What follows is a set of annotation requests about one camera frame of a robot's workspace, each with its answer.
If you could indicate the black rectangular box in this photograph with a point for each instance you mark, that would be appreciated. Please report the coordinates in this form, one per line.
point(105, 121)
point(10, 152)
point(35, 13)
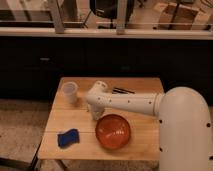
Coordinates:
point(122, 91)

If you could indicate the orange bowl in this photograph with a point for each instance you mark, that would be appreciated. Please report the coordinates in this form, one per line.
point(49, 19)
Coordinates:
point(113, 131)

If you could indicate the translucent plastic cup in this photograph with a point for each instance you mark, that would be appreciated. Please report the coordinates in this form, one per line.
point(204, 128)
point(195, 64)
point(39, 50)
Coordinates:
point(69, 90)

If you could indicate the blue cloth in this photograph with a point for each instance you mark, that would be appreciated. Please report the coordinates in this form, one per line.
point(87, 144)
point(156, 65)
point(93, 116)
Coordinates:
point(69, 137)

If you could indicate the wooden folding table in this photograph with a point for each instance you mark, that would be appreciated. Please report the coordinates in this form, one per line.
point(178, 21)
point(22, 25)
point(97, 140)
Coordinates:
point(143, 145)

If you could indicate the black office chair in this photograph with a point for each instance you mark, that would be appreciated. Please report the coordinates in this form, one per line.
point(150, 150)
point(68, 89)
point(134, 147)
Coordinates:
point(108, 9)

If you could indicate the cardboard box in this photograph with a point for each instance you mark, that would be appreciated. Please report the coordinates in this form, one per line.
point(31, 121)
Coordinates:
point(181, 17)

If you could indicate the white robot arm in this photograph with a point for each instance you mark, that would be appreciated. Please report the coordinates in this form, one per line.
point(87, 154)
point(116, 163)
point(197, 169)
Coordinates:
point(185, 132)

